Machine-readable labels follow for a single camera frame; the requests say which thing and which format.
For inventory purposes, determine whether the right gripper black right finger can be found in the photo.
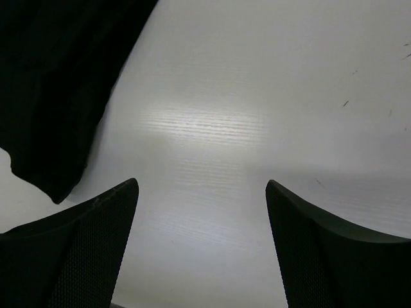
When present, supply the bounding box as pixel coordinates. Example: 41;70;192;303
266;180;410;307

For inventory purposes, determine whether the black pleated skirt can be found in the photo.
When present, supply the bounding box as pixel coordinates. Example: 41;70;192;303
1;1;156;203

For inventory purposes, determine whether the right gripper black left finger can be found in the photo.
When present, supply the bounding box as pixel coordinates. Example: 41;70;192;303
1;178;139;307

